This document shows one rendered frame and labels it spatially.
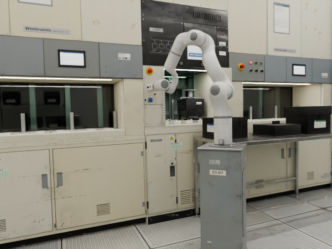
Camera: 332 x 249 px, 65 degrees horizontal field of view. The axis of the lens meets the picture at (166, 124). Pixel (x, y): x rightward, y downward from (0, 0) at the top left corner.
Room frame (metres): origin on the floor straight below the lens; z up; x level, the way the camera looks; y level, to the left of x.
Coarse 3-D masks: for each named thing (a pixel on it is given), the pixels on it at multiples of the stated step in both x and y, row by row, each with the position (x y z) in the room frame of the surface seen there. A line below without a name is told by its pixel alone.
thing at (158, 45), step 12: (156, 0) 2.31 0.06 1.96; (168, 0) 2.36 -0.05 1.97; (180, 0) 2.40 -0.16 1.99; (192, 0) 2.44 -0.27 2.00; (204, 0) 2.49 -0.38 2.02; (216, 0) 2.54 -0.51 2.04; (156, 36) 2.31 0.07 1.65; (156, 48) 2.30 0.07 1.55; (168, 48) 2.35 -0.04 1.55; (192, 60) 2.44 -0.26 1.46; (168, 96) 3.29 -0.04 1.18; (180, 96) 3.38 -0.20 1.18; (168, 108) 3.30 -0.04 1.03; (180, 144) 2.38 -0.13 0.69; (156, 216) 2.29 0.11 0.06; (168, 216) 2.33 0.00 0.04; (180, 216) 2.38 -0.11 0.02
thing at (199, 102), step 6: (186, 90) 2.77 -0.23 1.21; (192, 90) 2.80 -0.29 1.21; (180, 102) 2.74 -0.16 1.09; (186, 102) 2.64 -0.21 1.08; (192, 102) 2.66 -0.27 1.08; (198, 102) 2.69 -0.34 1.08; (180, 108) 2.75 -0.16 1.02; (186, 108) 2.64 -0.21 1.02; (192, 108) 2.66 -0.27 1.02; (198, 108) 2.69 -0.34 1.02; (180, 114) 2.75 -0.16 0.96; (186, 114) 2.63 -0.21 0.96; (192, 114) 2.66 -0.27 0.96; (198, 114) 2.69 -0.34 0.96
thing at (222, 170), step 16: (208, 144) 1.81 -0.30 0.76; (240, 144) 1.78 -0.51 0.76; (208, 160) 1.65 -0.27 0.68; (224, 160) 1.61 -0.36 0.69; (240, 160) 1.57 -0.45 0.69; (208, 176) 1.65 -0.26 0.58; (224, 176) 1.61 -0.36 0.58; (240, 176) 1.57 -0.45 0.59; (208, 192) 1.65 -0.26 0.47; (224, 192) 1.61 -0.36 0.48; (240, 192) 1.57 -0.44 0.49; (208, 208) 1.65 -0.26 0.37; (224, 208) 1.61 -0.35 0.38; (240, 208) 1.57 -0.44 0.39; (208, 224) 1.65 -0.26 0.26; (224, 224) 1.61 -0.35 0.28; (240, 224) 1.57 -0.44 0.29; (208, 240) 1.65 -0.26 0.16; (224, 240) 1.61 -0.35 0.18; (240, 240) 1.57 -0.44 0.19
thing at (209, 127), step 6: (204, 120) 2.26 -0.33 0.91; (210, 120) 2.19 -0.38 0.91; (234, 120) 2.11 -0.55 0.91; (240, 120) 2.15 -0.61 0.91; (246, 120) 2.19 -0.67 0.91; (204, 126) 2.26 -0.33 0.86; (210, 126) 2.19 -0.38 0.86; (234, 126) 2.11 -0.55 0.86; (240, 126) 2.15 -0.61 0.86; (246, 126) 2.19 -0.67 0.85; (204, 132) 2.26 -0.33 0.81; (210, 132) 2.19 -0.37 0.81; (234, 132) 2.11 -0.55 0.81; (240, 132) 2.15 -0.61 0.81; (246, 132) 2.19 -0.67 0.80; (234, 138) 2.11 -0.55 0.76
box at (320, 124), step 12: (288, 108) 2.54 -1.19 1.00; (300, 108) 2.40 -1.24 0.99; (312, 108) 2.33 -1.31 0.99; (324, 108) 2.38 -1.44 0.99; (288, 120) 2.55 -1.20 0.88; (300, 120) 2.41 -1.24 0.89; (312, 120) 2.34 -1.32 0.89; (324, 120) 2.39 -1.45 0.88; (312, 132) 2.34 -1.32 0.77; (324, 132) 2.39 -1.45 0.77
